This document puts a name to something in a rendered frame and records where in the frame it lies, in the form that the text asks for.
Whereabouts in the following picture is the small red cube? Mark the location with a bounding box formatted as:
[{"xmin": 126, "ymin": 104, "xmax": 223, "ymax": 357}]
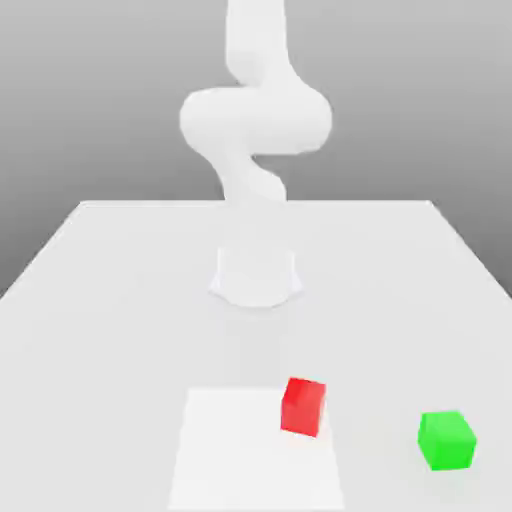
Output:
[{"xmin": 279, "ymin": 376, "xmax": 328, "ymax": 439}]

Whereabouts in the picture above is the small green cube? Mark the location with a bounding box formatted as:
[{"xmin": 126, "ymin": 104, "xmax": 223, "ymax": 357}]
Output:
[{"xmin": 417, "ymin": 410, "xmax": 478, "ymax": 472}]

